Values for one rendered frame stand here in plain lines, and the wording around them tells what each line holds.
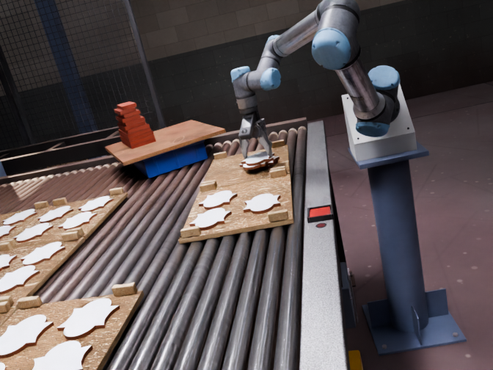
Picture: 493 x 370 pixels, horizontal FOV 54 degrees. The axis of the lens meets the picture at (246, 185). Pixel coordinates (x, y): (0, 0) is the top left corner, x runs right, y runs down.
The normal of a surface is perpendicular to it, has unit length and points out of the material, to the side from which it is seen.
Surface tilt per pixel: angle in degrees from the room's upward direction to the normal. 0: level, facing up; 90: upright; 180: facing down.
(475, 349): 0
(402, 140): 90
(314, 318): 0
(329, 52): 123
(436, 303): 90
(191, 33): 90
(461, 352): 0
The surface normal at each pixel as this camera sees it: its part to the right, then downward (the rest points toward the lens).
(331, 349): -0.22, -0.92
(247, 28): -0.03, 0.33
